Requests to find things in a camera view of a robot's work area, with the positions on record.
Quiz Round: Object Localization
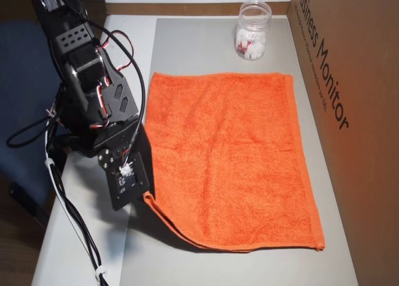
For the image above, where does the clear plastic jar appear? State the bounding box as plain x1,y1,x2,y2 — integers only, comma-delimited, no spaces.
234,0,272,61

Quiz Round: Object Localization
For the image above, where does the black cable bundle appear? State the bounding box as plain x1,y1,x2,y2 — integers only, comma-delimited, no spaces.
5,111,108,286

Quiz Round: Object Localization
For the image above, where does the brown cardboard monitor box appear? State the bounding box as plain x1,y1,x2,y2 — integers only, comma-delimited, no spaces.
288,0,399,286

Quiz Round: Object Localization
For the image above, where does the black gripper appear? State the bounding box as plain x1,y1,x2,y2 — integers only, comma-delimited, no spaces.
92,117,156,201

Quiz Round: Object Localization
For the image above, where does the grey table mat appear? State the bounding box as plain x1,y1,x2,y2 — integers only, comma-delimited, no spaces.
117,17,359,286

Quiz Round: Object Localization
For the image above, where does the red white packet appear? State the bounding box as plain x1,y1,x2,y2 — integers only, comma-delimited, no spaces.
236,38,255,55

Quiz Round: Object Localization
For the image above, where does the red white black servo wire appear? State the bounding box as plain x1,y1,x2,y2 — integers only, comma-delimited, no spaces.
102,30,135,72

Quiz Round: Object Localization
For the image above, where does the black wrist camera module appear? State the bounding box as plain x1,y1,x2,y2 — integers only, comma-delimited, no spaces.
105,151,148,212

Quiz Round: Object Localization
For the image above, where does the blue office chair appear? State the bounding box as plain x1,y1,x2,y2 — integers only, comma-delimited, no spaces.
0,20,68,229

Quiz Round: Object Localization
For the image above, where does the orange terry towel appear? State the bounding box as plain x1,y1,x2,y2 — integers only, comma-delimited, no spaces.
142,71,327,253

